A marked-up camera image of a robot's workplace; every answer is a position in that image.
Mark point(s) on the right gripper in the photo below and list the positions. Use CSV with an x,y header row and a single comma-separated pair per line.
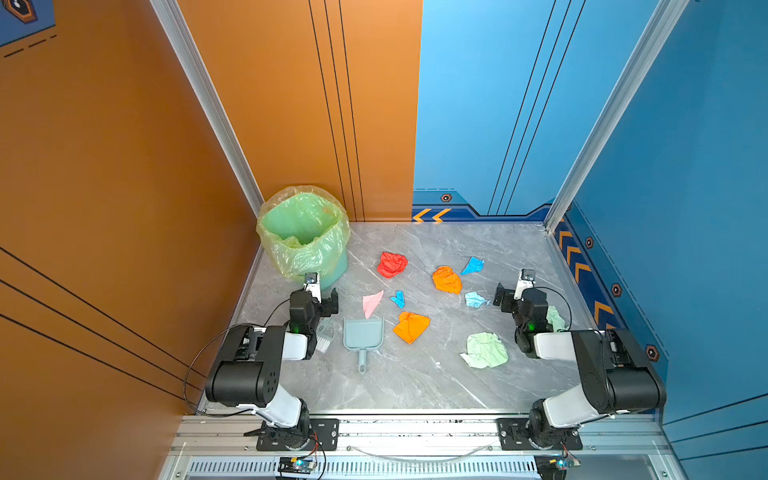
x,y
504,298

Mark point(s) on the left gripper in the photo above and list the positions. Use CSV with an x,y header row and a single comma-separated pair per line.
x,y
327,303

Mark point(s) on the teal dustpan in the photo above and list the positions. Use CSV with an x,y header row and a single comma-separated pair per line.
x,y
362,336

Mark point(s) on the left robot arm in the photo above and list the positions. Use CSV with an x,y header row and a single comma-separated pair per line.
x,y
246,372

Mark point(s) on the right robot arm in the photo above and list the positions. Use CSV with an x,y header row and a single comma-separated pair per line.
x,y
615,375

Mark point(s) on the large green crumpled paper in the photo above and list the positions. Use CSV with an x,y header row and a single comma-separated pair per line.
x,y
484,350

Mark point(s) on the red crumpled paper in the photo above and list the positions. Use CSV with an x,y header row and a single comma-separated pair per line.
x,y
391,264

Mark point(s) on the small green paper scrap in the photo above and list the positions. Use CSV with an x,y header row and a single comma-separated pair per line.
x,y
554,320

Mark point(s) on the light blue paper scrap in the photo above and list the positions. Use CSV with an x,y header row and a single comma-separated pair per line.
x,y
475,300

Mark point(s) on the pink paper scrap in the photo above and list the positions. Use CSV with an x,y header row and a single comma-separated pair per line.
x,y
370,303

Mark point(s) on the blue paper scrap far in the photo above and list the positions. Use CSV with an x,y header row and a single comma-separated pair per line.
x,y
474,265

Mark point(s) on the green trash bin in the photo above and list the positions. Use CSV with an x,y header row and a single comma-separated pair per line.
x,y
327,270

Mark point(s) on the orange crumpled paper far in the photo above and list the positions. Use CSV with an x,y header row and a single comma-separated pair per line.
x,y
445,279

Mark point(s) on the orange crumpled paper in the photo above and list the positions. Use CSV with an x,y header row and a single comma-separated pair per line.
x,y
445,279
411,326

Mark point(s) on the small blue paper scrap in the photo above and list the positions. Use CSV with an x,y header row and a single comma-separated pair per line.
x,y
399,299

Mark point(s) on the orange crumpled paper near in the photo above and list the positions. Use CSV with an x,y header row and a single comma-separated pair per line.
x,y
411,326

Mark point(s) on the right circuit board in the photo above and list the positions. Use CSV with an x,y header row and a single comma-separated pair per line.
x,y
555,467

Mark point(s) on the circuit board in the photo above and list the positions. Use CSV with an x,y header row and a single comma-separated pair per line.
x,y
555,467
296,467

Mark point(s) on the left circuit board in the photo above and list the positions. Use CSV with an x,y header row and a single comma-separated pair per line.
x,y
296,467

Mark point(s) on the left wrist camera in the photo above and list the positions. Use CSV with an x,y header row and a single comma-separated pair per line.
x,y
312,285

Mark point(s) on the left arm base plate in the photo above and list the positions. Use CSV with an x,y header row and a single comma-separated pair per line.
x,y
304,437

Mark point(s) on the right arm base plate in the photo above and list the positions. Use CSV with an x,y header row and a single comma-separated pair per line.
x,y
518,434

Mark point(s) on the aluminium frame rail front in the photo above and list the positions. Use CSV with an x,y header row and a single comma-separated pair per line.
x,y
419,445

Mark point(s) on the left aluminium corner post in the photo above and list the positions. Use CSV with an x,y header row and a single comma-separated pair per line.
x,y
179,35

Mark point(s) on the aluminium corner post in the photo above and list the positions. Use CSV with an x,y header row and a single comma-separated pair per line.
x,y
179,35
653,38

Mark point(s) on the right aluminium corner post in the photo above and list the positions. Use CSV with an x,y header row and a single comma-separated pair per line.
x,y
653,38

